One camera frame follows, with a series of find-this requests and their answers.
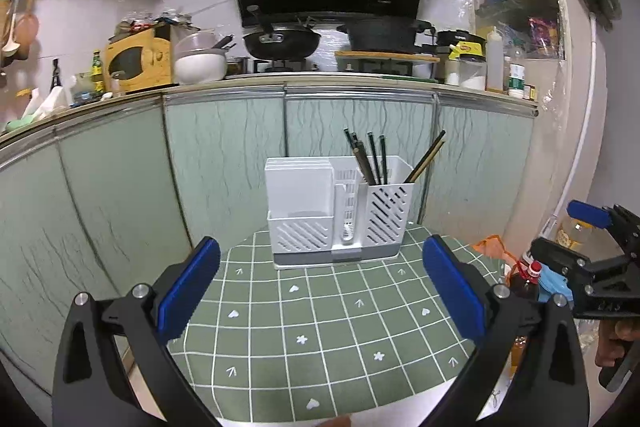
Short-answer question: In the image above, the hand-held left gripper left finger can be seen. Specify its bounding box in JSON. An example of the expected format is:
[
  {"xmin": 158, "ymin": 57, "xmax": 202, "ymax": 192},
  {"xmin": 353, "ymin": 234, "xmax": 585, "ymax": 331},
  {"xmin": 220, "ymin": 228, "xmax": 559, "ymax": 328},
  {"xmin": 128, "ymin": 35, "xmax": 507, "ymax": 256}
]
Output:
[{"xmin": 52, "ymin": 236, "xmax": 221, "ymax": 427}]

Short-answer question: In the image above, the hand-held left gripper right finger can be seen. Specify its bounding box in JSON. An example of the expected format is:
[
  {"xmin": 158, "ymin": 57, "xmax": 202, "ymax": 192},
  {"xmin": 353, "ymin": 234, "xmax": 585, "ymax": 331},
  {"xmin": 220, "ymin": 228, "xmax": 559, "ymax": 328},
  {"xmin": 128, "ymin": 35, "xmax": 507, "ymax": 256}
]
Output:
[{"xmin": 417, "ymin": 234, "xmax": 591, "ymax": 427}]

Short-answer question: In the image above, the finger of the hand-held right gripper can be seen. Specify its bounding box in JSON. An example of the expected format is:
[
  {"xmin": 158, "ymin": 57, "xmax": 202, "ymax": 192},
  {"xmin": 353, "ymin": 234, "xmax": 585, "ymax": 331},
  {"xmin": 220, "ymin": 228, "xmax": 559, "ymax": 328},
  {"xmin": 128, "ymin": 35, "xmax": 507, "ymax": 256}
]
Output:
[
  {"xmin": 530, "ymin": 237, "xmax": 631, "ymax": 303},
  {"xmin": 567, "ymin": 200, "xmax": 640, "ymax": 258}
]

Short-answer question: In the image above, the white utensil holder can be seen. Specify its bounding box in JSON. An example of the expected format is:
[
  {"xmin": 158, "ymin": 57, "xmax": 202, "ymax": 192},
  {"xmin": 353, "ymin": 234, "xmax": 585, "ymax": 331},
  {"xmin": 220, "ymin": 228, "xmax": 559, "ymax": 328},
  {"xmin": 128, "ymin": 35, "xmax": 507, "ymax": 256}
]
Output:
[{"xmin": 264, "ymin": 156, "xmax": 416, "ymax": 270}]

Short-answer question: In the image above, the person's right hand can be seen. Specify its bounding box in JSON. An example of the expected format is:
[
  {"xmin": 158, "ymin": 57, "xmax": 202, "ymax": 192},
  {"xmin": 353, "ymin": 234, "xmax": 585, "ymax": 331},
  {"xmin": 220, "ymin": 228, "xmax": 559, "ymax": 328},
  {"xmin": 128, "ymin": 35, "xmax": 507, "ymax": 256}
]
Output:
[{"xmin": 595, "ymin": 321, "xmax": 640, "ymax": 369}]

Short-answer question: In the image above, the clear jar yellow lid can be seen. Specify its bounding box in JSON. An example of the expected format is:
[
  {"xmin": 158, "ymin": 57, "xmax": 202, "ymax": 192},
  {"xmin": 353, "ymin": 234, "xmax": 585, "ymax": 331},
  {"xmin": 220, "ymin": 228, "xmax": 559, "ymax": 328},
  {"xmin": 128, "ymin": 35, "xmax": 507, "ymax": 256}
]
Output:
[{"xmin": 556, "ymin": 214, "xmax": 594, "ymax": 254}]

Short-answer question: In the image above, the blue plastic container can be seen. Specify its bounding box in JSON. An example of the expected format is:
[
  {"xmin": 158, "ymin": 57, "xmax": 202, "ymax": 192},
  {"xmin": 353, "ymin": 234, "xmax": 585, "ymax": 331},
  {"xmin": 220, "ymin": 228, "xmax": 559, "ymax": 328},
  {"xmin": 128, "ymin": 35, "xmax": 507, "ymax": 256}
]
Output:
[{"xmin": 537, "ymin": 267, "xmax": 574, "ymax": 303}]

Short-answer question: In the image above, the soy sauce bottle red cap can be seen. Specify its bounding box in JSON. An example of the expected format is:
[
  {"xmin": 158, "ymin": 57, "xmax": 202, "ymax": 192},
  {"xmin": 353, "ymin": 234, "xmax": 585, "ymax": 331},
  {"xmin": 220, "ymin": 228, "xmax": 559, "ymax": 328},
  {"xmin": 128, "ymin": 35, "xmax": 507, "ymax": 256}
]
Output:
[{"xmin": 506, "ymin": 258, "xmax": 546, "ymax": 305}]

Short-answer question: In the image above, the orange plastic bag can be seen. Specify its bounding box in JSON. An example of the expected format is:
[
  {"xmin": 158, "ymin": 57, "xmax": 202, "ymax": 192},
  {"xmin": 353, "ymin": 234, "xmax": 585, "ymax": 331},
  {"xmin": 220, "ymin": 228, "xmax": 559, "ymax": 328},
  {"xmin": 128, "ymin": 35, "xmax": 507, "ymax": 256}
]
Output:
[{"xmin": 472, "ymin": 234, "xmax": 516, "ymax": 283}]

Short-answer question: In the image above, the green checkered tablecloth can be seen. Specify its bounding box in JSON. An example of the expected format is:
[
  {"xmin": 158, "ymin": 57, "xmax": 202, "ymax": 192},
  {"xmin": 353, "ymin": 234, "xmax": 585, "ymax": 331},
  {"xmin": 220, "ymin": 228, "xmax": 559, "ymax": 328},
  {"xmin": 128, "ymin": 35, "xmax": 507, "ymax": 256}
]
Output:
[{"xmin": 167, "ymin": 222, "xmax": 506, "ymax": 423}]

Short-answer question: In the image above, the green kitchen cabinet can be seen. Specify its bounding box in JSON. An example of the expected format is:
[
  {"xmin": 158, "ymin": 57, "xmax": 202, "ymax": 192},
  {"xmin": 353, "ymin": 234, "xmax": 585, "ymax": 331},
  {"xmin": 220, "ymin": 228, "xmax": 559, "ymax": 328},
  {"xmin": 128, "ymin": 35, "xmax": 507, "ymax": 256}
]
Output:
[{"xmin": 0, "ymin": 74, "xmax": 541, "ymax": 388}]

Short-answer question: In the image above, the white bottle green label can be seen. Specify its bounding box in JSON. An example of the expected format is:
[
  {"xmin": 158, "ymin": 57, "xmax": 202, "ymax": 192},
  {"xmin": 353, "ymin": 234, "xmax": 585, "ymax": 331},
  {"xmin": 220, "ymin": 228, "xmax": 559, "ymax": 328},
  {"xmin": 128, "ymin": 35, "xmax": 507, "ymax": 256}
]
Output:
[{"xmin": 508, "ymin": 47, "xmax": 526, "ymax": 96}]

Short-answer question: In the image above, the white squeeze bottle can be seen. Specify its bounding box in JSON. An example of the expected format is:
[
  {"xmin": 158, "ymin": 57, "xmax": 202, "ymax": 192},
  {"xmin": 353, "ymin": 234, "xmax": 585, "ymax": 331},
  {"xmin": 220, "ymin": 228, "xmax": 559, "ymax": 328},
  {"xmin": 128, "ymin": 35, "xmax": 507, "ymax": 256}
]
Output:
[{"xmin": 486, "ymin": 27, "xmax": 505, "ymax": 92}]

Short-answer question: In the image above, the glass jar with white powder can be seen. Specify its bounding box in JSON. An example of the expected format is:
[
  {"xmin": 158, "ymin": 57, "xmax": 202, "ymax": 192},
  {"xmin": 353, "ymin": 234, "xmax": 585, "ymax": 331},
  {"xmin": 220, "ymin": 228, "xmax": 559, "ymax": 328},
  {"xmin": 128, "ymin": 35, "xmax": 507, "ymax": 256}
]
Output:
[{"xmin": 445, "ymin": 41, "xmax": 487, "ymax": 90}]

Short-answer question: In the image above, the white pot with lid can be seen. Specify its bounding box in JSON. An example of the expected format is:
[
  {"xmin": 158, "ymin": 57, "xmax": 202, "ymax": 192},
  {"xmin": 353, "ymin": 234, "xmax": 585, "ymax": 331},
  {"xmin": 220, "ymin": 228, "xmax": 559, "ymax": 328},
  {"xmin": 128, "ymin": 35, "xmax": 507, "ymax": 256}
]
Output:
[{"xmin": 173, "ymin": 32, "xmax": 236, "ymax": 85}]

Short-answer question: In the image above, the yellow toaster oven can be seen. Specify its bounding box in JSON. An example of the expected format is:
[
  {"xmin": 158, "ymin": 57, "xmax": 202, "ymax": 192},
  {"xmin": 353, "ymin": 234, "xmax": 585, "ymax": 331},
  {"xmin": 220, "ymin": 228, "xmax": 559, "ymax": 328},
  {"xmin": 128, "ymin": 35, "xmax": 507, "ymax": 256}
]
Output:
[{"xmin": 104, "ymin": 27, "xmax": 173, "ymax": 94}]

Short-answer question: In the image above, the green beer bottle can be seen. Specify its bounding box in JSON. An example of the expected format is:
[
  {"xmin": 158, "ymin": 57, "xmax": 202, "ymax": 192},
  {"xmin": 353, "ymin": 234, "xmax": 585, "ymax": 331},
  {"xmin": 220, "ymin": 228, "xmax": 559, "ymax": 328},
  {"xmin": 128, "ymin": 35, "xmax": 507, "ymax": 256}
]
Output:
[{"xmin": 90, "ymin": 49, "xmax": 105, "ymax": 95}]

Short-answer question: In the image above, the gas stove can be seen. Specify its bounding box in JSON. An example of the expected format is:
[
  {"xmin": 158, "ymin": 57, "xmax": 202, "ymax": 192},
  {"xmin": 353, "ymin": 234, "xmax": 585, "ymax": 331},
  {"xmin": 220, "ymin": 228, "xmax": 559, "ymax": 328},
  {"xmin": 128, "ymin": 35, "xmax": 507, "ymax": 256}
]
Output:
[{"xmin": 252, "ymin": 57, "xmax": 321, "ymax": 74}]

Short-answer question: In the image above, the flat wooden board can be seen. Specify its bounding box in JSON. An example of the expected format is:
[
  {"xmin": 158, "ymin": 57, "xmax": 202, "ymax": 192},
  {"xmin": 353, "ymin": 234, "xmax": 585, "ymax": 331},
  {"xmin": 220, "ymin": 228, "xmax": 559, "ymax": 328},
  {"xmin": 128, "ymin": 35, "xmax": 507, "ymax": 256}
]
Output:
[{"xmin": 334, "ymin": 50, "xmax": 441, "ymax": 64}]

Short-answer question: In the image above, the black frying pan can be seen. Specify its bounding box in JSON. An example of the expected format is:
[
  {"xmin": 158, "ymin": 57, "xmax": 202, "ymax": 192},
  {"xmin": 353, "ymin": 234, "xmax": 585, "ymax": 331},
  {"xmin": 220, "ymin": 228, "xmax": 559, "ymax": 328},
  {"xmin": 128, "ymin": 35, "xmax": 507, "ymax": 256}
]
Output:
[{"xmin": 242, "ymin": 6, "xmax": 322, "ymax": 60}]

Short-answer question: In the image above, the black cooking pot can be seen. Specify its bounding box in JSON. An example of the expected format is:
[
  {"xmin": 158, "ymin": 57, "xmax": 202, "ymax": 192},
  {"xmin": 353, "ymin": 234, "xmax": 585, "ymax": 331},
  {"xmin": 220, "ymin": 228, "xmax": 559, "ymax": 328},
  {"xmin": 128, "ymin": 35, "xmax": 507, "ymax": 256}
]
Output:
[{"xmin": 336, "ymin": 18, "xmax": 436, "ymax": 54}]

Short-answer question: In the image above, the metal ladle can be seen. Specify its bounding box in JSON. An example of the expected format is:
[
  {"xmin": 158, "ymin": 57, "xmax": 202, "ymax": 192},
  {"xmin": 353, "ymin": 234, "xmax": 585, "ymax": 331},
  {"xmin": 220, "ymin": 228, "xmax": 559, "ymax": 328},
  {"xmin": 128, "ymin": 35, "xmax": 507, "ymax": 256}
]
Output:
[{"xmin": 1, "ymin": 0, "xmax": 25, "ymax": 56}]

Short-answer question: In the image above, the white wall pipe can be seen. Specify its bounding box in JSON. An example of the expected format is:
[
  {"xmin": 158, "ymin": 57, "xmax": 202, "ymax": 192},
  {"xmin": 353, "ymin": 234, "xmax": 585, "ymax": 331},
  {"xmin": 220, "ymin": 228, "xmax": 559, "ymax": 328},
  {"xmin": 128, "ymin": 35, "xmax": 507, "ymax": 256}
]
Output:
[{"xmin": 552, "ymin": 13, "xmax": 599, "ymax": 228}]

